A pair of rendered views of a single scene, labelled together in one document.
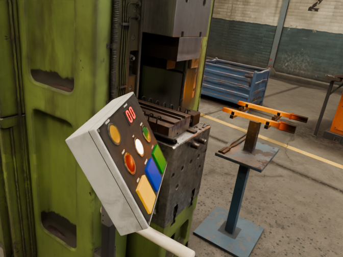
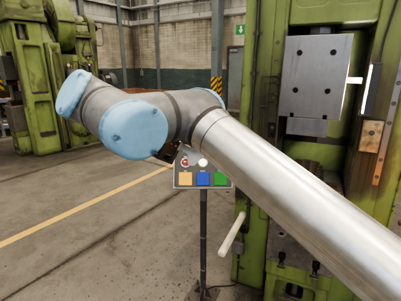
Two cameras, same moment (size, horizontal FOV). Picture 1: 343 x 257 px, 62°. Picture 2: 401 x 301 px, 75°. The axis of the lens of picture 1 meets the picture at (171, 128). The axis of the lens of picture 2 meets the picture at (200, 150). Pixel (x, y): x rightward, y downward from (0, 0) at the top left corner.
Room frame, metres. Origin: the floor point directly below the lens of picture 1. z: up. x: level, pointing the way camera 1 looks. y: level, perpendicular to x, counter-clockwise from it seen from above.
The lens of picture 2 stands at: (0.59, -1.33, 1.63)
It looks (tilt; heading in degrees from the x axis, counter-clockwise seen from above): 18 degrees down; 85
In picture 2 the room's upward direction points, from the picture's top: straight up
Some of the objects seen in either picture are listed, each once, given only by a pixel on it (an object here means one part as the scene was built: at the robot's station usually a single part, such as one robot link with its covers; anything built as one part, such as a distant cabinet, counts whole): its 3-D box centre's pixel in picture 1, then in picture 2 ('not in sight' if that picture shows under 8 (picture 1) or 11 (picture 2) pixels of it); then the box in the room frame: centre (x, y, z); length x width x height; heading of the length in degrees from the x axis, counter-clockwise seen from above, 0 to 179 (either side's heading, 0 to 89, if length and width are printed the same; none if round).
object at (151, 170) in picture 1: (152, 174); (203, 178); (0.72, 0.04, 1.01); 0.07 x 0.05 x 0.07; 175
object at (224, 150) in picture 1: (241, 139); not in sight; (1.85, -0.50, 0.68); 0.60 x 0.04 x 0.01; 145
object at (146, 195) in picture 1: (145, 194); (185, 178); (0.62, 0.05, 1.01); 0.07 x 0.05 x 0.07; 175
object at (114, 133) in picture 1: (114, 134); not in sight; (0.63, 0.14, 1.16); 0.05 x 0.03 x 0.04; 150
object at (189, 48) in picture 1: (150, 41); (308, 119); (1.36, 0.14, 1.32); 0.42 x 0.20 x 0.10; 60
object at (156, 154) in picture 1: (157, 159); (220, 178); (0.82, 0.03, 1.01); 0.07 x 0.05 x 0.07; 175
